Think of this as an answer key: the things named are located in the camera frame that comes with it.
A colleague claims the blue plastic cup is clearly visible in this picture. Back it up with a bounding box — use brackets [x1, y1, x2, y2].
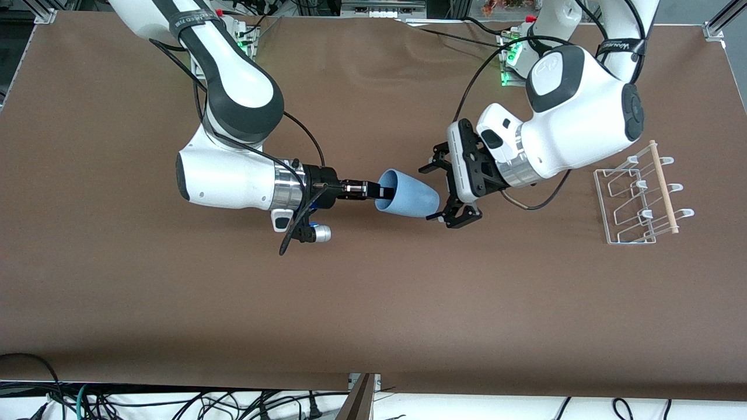
[375, 168, 441, 219]

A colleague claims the thin black base cable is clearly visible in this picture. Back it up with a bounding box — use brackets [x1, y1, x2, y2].
[403, 16, 509, 51]

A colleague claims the brown table cover sheet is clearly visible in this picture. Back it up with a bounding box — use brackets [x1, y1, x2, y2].
[0, 10, 747, 403]

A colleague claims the brown support beam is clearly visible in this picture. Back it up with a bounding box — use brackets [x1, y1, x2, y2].
[336, 373, 377, 420]

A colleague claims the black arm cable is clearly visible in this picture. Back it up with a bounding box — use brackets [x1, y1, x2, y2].
[454, 35, 645, 211]
[279, 111, 326, 257]

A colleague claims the white wire rack with dowel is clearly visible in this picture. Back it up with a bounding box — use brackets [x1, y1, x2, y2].
[594, 140, 695, 244]

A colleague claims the grey metal rail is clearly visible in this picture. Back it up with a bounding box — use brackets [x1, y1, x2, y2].
[340, 0, 427, 18]

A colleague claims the thick black looping cable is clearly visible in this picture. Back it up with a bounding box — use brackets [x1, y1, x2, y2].
[0, 352, 62, 420]

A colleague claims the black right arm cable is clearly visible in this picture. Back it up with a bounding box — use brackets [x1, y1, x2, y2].
[279, 111, 326, 257]

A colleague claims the orange red object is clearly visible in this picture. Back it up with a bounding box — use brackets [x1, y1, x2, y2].
[481, 0, 526, 16]

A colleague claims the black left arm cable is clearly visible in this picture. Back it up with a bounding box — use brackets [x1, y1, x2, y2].
[454, 35, 645, 211]

